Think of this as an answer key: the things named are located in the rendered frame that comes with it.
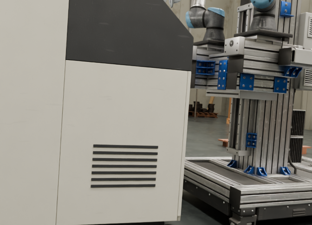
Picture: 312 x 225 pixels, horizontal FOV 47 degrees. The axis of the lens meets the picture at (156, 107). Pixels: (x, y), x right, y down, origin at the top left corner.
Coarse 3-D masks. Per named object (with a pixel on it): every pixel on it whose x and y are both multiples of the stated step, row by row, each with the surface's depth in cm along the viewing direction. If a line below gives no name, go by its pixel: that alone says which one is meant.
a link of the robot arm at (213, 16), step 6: (204, 12) 239; (210, 12) 236; (216, 12) 234; (222, 12) 235; (204, 18) 237; (210, 18) 235; (216, 18) 234; (222, 18) 235; (204, 24) 239; (210, 24) 235; (216, 24) 234; (222, 24) 236
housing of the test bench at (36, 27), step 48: (0, 0) 142; (48, 0) 148; (0, 48) 144; (48, 48) 149; (0, 96) 145; (48, 96) 150; (0, 144) 146; (48, 144) 151; (0, 192) 147; (48, 192) 152
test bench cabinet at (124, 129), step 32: (96, 64) 155; (64, 96) 152; (96, 96) 156; (128, 96) 160; (160, 96) 165; (64, 128) 153; (96, 128) 157; (128, 128) 161; (160, 128) 166; (64, 160) 154; (96, 160) 158; (128, 160) 162; (160, 160) 167; (64, 192) 154; (96, 192) 159; (128, 192) 163; (160, 192) 168; (64, 224) 155; (96, 224) 160; (128, 224) 167; (160, 224) 172
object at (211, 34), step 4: (208, 28) 237; (212, 28) 235; (216, 28) 234; (220, 28) 235; (208, 32) 236; (212, 32) 235; (216, 32) 234; (220, 32) 235; (204, 36) 239; (208, 36) 235; (212, 36) 235; (216, 36) 233; (220, 36) 234; (220, 40) 233; (224, 40) 236
